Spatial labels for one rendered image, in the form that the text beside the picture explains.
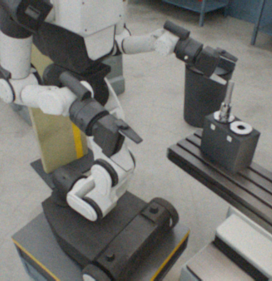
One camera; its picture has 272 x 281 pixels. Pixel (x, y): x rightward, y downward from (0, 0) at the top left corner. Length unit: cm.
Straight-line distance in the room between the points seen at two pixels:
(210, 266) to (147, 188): 138
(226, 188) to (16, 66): 95
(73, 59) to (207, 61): 47
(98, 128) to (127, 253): 93
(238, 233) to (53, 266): 98
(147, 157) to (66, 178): 134
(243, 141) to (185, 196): 135
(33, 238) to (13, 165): 122
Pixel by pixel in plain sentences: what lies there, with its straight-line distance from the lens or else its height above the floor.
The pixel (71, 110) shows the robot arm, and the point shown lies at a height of 151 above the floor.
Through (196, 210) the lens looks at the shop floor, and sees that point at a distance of 259.
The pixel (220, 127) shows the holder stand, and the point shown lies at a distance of 145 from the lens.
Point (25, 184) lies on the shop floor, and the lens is 289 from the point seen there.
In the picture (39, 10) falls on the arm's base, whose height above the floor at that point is 170.
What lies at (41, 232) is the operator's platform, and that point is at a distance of 202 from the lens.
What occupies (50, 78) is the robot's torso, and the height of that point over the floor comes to 138.
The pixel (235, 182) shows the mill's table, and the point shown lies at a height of 96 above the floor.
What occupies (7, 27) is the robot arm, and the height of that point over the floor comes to 166.
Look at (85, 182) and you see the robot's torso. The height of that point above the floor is 74.
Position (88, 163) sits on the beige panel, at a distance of 291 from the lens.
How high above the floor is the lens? 199
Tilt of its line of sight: 40 degrees down
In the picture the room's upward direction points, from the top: straight up
